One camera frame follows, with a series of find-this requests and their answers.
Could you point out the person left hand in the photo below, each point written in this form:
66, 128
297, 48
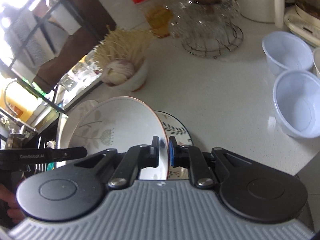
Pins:
14, 212

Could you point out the black dish rack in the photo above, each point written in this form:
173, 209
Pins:
32, 39

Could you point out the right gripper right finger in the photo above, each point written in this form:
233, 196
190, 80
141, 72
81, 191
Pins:
206, 170

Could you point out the glass kettle on base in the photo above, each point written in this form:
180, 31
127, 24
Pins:
303, 20

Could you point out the red lid honey jar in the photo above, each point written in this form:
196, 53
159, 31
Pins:
157, 15

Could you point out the white plastic bowl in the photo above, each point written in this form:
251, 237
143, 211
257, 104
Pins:
285, 51
296, 102

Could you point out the wire rack with glass cups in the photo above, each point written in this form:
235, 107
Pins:
206, 28

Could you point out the brown wooden cutting board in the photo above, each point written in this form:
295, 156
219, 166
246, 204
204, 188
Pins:
86, 22

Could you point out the chrome tall faucet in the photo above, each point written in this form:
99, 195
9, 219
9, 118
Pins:
18, 104

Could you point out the plate with leaf pattern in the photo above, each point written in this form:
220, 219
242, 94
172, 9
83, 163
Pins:
173, 127

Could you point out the white floral plate red rim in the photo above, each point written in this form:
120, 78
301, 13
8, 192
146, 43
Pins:
120, 123

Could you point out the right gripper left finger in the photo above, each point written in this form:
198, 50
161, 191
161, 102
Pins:
118, 171

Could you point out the bowl with noodles and garlic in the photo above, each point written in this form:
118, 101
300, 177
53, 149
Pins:
121, 56

